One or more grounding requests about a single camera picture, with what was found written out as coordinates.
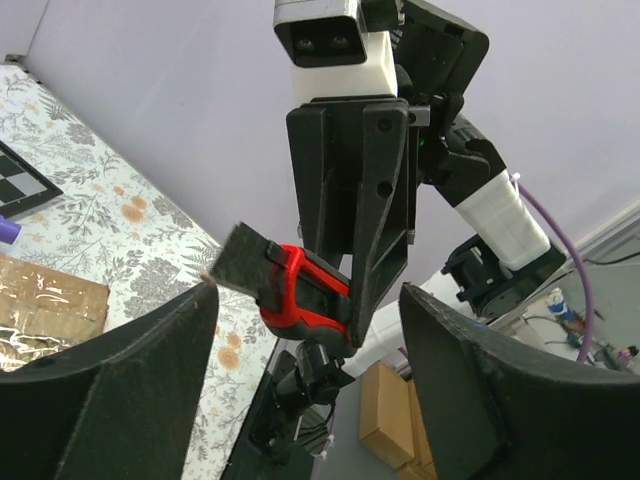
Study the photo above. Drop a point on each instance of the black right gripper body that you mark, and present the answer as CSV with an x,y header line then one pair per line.
x,y
436,56

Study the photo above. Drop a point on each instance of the red black utility knife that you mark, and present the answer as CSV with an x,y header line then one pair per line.
x,y
300,297

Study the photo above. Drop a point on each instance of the purple toy microphone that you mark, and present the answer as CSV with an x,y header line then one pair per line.
x,y
9,231

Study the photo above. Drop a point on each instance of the brown cardboard express box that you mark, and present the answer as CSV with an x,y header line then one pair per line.
x,y
44,311

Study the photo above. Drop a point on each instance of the black white chessboard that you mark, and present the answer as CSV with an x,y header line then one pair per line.
x,y
23,187

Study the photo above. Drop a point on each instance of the brown cardboard boxes on floor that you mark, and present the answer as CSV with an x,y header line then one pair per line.
x,y
391,423

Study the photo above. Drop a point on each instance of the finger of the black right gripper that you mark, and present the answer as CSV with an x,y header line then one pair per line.
x,y
327,140
380,236

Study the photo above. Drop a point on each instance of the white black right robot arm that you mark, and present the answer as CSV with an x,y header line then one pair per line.
x,y
508,257

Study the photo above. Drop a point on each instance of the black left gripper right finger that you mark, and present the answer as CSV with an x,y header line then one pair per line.
x,y
496,408

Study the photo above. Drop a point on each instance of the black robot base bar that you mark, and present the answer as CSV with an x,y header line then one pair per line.
x,y
289,416

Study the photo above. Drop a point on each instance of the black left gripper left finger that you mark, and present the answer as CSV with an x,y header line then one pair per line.
x,y
119,406

